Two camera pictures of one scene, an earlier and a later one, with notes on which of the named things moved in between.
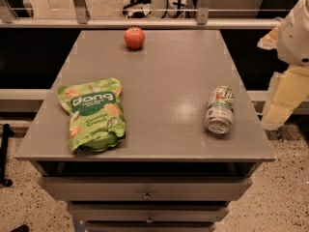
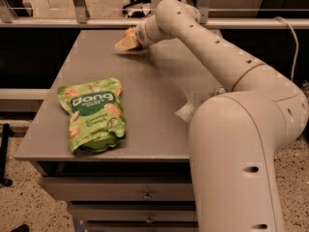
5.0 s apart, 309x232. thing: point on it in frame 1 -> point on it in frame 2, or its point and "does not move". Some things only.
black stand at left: (7, 130) does not move
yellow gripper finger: (288, 90) -> (148, 32)
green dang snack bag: (95, 110) does not move
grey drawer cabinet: (168, 173) does not move
